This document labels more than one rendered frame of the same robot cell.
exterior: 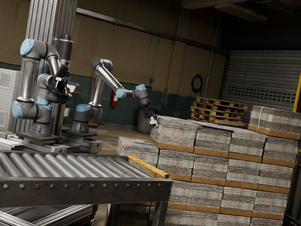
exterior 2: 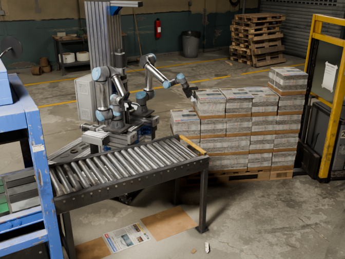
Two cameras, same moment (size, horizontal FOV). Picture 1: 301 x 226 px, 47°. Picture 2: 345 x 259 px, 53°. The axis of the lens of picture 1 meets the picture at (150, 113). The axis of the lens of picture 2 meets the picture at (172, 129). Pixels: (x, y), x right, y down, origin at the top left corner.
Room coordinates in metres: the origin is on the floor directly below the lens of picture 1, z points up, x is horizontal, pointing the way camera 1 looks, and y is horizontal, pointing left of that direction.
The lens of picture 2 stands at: (-0.77, -0.03, 2.22)
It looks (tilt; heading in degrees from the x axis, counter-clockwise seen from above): 24 degrees down; 4
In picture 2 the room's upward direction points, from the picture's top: straight up
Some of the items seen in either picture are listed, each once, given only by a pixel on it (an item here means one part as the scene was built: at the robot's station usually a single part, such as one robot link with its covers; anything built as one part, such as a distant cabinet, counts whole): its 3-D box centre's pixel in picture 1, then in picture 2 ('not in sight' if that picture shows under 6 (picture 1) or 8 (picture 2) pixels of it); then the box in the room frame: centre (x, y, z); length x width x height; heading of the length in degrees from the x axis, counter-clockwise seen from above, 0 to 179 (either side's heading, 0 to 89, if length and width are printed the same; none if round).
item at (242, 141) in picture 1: (237, 142); (259, 101); (3.00, -0.78, 0.95); 0.38 x 0.29 x 0.23; 10
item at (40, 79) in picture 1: (46, 80); (116, 99); (2.18, 0.67, 1.21); 0.11 x 0.08 x 0.09; 42
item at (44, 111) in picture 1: (42, 111); (115, 111); (2.46, 0.75, 0.98); 0.13 x 0.12 x 0.14; 132
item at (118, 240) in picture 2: not in sight; (127, 236); (1.75, 0.56, 0.00); 0.37 x 0.28 x 0.01; 123
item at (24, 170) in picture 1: (22, 167); (118, 166); (1.72, 0.58, 0.77); 0.47 x 0.05 x 0.05; 33
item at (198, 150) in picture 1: (203, 148); (233, 109); (2.94, -0.49, 0.86); 0.38 x 0.29 x 0.04; 12
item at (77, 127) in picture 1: (80, 125); (141, 107); (2.92, 0.56, 0.87); 0.15 x 0.15 x 0.10
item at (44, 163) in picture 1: (48, 168); (132, 162); (1.79, 0.47, 0.77); 0.47 x 0.05 x 0.05; 33
